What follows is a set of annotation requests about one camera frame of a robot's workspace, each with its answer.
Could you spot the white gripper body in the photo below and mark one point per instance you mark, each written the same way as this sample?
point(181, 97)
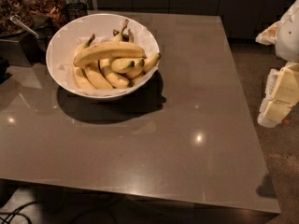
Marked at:
point(288, 38)

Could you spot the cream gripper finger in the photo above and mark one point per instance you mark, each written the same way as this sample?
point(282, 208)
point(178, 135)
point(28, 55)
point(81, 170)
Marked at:
point(281, 95)
point(268, 36)

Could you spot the yellow banana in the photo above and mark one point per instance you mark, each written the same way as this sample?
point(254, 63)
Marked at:
point(116, 80)
point(78, 73)
point(95, 76)
point(151, 62)
point(107, 50)

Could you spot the banana behind short one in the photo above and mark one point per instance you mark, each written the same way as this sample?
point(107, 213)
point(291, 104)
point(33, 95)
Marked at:
point(136, 68)

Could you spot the small lower right banana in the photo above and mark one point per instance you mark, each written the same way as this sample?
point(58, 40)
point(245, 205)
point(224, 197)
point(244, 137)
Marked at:
point(136, 79)

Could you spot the short green-tipped banana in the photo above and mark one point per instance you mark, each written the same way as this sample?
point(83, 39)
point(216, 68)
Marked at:
point(121, 65)

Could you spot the white bowl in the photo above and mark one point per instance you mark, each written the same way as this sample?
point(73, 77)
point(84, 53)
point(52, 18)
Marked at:
point(61, 51)

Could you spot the black mesh cup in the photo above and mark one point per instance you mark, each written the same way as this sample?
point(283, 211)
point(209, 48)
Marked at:
point(75, 10)

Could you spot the tray of dried snacks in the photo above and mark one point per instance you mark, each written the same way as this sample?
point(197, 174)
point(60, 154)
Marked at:
point(53, 9)

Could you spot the metal scoop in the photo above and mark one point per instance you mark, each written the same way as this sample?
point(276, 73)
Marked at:
point(15, 19)

